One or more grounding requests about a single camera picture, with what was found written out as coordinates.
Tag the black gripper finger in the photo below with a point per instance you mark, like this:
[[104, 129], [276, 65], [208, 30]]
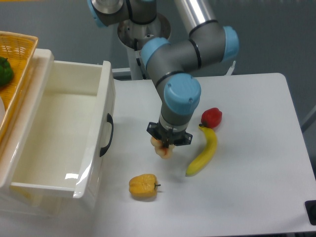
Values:
[[168, 137], [157, 135]]

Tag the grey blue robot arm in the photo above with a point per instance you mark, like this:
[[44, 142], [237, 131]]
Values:
[[169, 66]]

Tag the yellow woven basket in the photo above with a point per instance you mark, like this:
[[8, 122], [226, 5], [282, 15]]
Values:
[[16, 53]]

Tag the white clip at table edge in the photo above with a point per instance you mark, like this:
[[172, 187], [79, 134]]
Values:
[[231, 69]]

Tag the green bell pepper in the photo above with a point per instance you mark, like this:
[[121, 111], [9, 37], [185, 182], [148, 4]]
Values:
[[6, 72]]

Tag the black object at table edge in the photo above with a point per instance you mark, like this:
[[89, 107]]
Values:
[[310, 206]]

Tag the red bell pepper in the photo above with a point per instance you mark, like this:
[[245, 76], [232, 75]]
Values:
[[211, 118]]

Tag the white open drawer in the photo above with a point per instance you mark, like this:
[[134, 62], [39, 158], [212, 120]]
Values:
[[61, 154]]

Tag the yellow bell pepper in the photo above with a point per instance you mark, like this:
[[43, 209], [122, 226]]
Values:
[[144, 186]]

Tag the black drawer handle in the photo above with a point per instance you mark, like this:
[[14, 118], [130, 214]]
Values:
[[107, 135]]

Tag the white drawer cabinet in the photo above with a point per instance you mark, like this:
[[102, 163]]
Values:
[[13, 200]]

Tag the yellow banana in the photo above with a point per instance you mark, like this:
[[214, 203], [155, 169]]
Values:
[[207, 154]]

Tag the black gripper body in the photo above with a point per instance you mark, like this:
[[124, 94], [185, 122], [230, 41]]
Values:
[[179, 138]]

